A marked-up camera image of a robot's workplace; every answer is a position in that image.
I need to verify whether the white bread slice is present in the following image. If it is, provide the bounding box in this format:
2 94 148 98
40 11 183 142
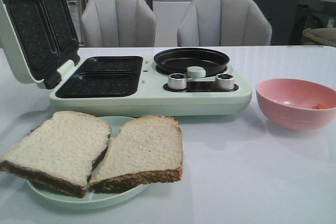
1 111 111 198
90 115 183 192

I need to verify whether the pink plastic bowl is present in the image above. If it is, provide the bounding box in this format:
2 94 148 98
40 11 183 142
256 78 335 130

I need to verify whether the orange shrimp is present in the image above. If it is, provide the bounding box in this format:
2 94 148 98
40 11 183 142
312 103 326 110

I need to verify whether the mint green breakfast maker lid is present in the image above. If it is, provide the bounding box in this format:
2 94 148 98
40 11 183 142
1 0 80 89

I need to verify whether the mint green breakfast maker base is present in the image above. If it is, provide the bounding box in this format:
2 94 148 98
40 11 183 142
50 56 252 117

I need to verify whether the left silver control knob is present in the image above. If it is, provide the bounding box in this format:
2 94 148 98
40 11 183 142
167 73 187 90

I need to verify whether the silver control knob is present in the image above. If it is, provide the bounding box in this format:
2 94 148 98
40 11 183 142
167 73 187 90
215 73 235 90

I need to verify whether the black round frying pan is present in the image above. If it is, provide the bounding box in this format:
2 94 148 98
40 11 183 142
154 47 230 77

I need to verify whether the right silver control knob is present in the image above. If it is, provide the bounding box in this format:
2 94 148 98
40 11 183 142
215 73 235 90

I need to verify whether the right grey upholstered chair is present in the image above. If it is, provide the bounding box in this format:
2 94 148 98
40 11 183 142
177 0 272 47

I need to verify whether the grey upholstered chair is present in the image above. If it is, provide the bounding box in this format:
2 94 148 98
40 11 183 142
81 0 156 47
177 0 272 47

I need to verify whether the left grey upholstered chair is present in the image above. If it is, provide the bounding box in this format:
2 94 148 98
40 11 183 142
81 0 156 47

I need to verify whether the mint green round plate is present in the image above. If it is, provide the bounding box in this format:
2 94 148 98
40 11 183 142
25 115 150 211

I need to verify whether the dark washing machine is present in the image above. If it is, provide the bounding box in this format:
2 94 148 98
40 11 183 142
289 0 335 45

